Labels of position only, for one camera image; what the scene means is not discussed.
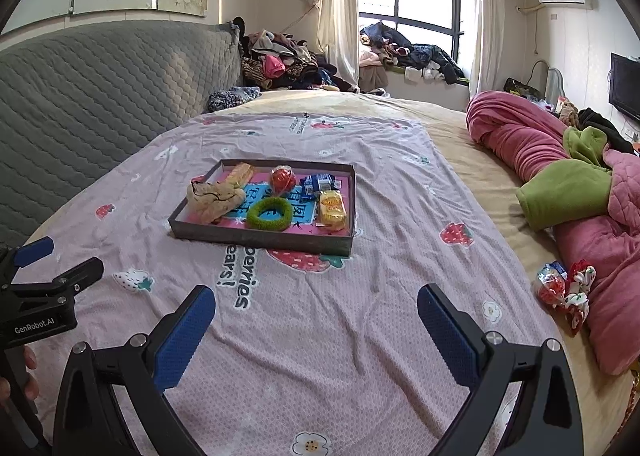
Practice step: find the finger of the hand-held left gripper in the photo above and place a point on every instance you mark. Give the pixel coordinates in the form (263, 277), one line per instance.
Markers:
(70, 278)
(34, 251)

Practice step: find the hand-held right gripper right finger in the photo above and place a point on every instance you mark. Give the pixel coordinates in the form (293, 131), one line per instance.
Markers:
(447, 333)

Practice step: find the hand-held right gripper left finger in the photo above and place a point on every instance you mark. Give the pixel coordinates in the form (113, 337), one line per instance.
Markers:
(185, 336)

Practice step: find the beige plush toy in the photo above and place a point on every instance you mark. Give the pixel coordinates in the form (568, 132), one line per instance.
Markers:
(212, 203)

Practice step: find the dark box with pink bottom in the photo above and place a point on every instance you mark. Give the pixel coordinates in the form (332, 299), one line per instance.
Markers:
(280, 238)

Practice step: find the yellow cake packet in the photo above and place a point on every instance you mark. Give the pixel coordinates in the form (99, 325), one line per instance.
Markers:
(331, 210)

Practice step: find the orange bread packet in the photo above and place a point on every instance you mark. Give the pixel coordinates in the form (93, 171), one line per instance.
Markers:
(241, 173)

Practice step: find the red and white candy packet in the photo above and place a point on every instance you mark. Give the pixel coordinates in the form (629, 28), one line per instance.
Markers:
(282, 180)

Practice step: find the person's left hand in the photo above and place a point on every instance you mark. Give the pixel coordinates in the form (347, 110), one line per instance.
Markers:
(31, 376)

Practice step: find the strawberry printed blanket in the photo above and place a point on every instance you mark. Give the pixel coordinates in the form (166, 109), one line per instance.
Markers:
(325, 336)

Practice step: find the cherry print scrunchie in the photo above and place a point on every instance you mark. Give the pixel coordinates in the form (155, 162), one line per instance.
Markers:
(580, 296)

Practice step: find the grey quilted headboard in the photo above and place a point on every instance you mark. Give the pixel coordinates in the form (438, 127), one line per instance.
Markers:
(100, 100)

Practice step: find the beige bed sheet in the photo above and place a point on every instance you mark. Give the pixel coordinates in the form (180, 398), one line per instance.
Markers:
(465, 160)

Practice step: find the pink blanket with green lining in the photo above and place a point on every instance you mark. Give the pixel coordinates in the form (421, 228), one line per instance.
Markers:
(515, 135)

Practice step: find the dark patterned cloth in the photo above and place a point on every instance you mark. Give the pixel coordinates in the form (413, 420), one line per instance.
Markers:
(232, 98)

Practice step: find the tan plush toy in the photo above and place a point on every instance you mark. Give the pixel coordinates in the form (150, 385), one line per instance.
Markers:
(567, 110)

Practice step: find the black bag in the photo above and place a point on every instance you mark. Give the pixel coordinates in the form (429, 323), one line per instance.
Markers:
(520, 87)

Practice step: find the black garment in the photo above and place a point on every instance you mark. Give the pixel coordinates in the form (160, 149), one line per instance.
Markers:
(600, 123)

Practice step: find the clothes pile on windowsill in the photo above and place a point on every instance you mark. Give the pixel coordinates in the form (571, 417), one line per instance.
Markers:
(420, 58)

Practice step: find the pile of mixed clothes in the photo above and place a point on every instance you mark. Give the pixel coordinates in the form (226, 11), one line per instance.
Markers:
(285, 65)

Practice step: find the cream curtain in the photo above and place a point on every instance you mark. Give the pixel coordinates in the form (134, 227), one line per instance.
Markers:
(487, 35)
(335, 10)

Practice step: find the black flat television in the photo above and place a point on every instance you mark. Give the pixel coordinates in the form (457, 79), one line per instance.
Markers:
(625, 85)

